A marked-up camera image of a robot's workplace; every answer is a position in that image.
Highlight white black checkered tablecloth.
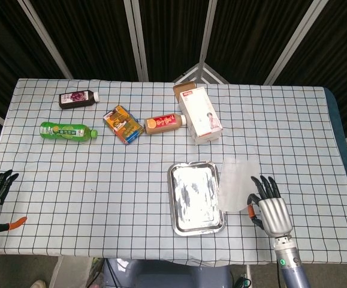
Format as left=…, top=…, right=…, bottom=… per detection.
left=0, top=78, right=347, bottom=267

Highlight white screen foot stand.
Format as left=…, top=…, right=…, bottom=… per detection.
left=173, top=62, right=230, bottom=85

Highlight stainless steel tray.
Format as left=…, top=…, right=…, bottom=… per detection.
left=167, top=161, right=228, bottom=237

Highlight brown drink bottle red label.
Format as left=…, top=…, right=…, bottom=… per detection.
left=144, top=113, right=188, bottom=135

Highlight dark folding screen white frames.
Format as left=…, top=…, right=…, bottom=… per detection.
left=0, top=0, right=347, bottom=145

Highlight dark purple juice bottle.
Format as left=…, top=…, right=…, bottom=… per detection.
left=58, top=91, right=100, bottom=110

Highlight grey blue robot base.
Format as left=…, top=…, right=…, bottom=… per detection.
left=102, top=257, right=233, bottom=288

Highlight blue table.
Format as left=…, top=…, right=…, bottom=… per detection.
left=322, top=86, right=347, bottom=229

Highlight green tea bottle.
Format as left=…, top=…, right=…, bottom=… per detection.
left=39, top=121, right=98, bottom=143

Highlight translucent parchment paper sheet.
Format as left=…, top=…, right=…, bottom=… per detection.
left=218, top=155, right=261, bottom=212

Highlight white cardboard product box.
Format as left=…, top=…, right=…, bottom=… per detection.
left=173, top=81, right=224, bottom=146

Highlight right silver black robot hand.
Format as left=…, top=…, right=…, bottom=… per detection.
left=247, top=175, right=293, bottom=236

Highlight yellow orange carton box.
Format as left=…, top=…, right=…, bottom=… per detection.
left=102, top=104, right=146, bottom=145

